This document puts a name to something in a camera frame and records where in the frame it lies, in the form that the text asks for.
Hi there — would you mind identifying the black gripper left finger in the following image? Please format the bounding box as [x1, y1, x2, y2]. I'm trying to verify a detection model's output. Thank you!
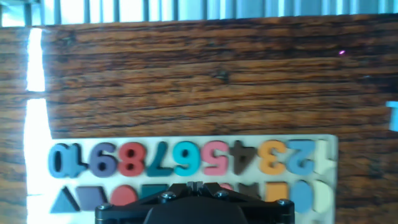
[95, 182, 197, 224]

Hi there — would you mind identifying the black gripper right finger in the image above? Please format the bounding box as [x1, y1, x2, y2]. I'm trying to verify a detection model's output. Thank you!
[196, 182, 296, 224]

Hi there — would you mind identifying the navy number ten piece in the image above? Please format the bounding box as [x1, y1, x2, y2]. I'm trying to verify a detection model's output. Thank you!
[47, 142, 89, 179]

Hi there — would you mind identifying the wooden shape puzzle board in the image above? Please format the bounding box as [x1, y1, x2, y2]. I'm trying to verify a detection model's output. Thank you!
[30, 134, 339, 224]

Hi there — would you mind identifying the red circle piece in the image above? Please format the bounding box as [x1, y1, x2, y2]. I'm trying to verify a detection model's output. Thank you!
[110, 184, 139, 207]

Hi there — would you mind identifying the brown star piece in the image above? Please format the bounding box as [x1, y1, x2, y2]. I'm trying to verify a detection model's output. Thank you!
[238, 182, 262, 200]

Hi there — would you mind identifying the orange rectangle piece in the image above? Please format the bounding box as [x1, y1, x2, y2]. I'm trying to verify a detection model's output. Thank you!
[265, 182, 289, 202]

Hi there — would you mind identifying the dark teal square piece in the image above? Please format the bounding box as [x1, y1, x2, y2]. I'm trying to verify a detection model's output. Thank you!
[140, 183, 170, 200]

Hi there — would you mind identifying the orange number three piece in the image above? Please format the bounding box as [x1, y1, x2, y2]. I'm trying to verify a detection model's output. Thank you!
[257, 139, 287, 175]

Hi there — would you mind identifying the purple trapezoid piece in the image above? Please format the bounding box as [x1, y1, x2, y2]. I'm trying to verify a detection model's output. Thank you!
[75, 185, 109, 212]

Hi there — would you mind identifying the brown number four piece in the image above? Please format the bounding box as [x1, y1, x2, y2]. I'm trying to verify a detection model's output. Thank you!
[228, 140, 259, 175]

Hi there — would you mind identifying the blue oval piece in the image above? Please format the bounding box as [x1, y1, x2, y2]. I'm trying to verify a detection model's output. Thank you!
[290, 179, 313, 214]

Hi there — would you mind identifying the purple number nine piece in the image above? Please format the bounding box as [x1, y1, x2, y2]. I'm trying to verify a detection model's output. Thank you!
[88, 142, 119, 178]

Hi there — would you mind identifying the red number eight piece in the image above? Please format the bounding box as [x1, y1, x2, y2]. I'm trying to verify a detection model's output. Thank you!
[117, 142, 147, 177]

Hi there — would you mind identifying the dark teal number seven piece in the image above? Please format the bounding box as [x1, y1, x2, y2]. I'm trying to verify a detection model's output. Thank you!
[146, 141, 174, 177]

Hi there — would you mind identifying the pink number five piece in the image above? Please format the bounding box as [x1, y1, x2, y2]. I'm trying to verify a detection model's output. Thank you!
[203, 140, 230, 177]

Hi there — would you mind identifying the blue number two piece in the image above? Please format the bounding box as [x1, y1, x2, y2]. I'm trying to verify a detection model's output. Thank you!
[285, 139, 317, 177]

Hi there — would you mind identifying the cyan number six piece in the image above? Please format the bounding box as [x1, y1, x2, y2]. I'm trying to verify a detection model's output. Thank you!
[172, 141, 201, 177]

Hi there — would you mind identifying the cream semicircle piece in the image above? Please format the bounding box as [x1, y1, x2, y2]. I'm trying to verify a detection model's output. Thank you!
[312, 179, 334, 214]

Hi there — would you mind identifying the navy triangle piece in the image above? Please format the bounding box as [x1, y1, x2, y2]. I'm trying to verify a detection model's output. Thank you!
[49, 185, 81, 215]

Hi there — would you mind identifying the light blue number one piece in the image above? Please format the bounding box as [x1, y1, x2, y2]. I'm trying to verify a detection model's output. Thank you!
[385, 101, 398, 133]

